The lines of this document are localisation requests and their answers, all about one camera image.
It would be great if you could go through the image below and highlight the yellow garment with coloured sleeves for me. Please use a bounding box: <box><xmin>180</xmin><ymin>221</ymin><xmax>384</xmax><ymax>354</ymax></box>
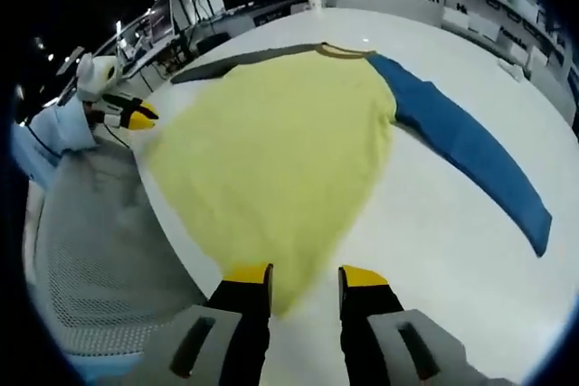
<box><xmin>148</xmin><ymin>41</ymin><xmax>553</xmax><ymax>319</ymax></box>

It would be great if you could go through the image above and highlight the row of white shelf boxes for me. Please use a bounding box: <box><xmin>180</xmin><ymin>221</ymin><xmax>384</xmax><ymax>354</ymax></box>
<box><xmin>445</xmin><ymin>5</ymin><xmax>503</xmax><ymax>43</ymax></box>

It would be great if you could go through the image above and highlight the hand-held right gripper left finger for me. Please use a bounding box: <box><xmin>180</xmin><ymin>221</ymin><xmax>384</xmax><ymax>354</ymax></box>
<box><xmin>166</xmin><ymin>262</ymin><xmax>275</xmax><ymax>386</ymax></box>

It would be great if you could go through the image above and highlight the large curved monitor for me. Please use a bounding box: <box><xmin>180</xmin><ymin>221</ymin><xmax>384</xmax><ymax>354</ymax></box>
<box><xmin>148</xmin><ymin>0</ymin><xmax>176</xmax><ymax>46</ymax></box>

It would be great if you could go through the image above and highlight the black box under desk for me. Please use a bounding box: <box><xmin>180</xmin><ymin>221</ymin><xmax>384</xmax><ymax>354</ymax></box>
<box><xmin>196</xmin><ymin>33</ymin><xmax>230</xmax><ymax>57</ymax></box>

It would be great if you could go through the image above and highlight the grey metal shelf rack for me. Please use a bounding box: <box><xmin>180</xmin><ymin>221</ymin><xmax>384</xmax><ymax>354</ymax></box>
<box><xmin>442</xmin><ymin>0</ymin><xmax>575</xmax><ymax>84</ymax></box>

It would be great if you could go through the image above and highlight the dark office desk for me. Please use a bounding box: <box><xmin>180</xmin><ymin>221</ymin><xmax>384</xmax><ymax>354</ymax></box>
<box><xmin>198</xmin><ymin>0</ymin><xmax>308</xmax><ymax>39</ymax></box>

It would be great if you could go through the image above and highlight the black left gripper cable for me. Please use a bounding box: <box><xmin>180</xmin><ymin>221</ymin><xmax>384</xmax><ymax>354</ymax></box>
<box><xmin>106</xmin><ymin>126</ymin><xmax>137</xmax><ymax>152</ymax></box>

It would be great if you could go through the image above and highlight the white crumpled object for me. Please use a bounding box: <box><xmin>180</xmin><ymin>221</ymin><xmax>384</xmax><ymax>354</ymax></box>
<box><xmin>497</xmin><ymin>59</ymin><xmax>526</xmax><ymax>82</ymax></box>

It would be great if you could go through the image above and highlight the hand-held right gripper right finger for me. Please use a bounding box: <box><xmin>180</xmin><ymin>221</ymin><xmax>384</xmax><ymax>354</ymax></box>
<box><xmin>337</xmin><ymin>264</ymin><xmax>488</xmax><ymax>386</ymax></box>

